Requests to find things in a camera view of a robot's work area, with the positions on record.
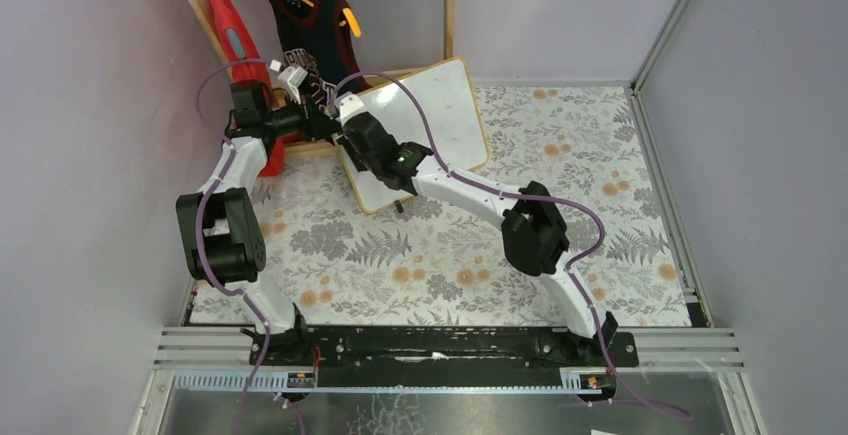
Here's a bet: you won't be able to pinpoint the yellow framed whiteboard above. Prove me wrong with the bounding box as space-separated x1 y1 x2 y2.
339 57 490 213

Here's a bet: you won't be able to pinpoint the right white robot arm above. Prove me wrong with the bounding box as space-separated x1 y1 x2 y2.
340 111 618 353

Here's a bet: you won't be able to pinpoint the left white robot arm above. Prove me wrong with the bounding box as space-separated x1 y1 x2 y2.
176 78 340 346

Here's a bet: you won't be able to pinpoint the wooden clothes rack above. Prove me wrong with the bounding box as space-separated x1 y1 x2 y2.
163 0 458 159

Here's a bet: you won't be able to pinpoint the red tank top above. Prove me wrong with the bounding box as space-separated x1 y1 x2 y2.
192 0 287 178

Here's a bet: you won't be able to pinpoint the dark navy basketball jersey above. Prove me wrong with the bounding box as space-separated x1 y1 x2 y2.
267 0 359 108

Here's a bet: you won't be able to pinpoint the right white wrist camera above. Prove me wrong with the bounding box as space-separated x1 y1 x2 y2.
335 93 367 125

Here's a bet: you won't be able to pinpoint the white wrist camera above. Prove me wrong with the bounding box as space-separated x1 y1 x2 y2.
269 59 308 104
335 93 367 125

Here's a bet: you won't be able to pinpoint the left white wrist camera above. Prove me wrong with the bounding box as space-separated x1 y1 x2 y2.
269 59 308 104

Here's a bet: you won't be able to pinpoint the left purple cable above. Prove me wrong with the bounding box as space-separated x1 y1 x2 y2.
195 57 309 435

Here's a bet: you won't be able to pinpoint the purple cable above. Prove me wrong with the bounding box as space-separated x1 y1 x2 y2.
327 72 696 421
195 57 309 435

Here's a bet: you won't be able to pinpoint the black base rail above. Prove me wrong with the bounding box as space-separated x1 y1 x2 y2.
241 325 639 383

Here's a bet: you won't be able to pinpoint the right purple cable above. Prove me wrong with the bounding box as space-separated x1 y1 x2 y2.
327 72 696 421

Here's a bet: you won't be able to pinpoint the white slotted cable duct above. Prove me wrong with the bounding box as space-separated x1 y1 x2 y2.
173 370 603 396

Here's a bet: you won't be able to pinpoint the aluminium frame rails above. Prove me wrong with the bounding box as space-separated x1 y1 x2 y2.
129 0 848 435

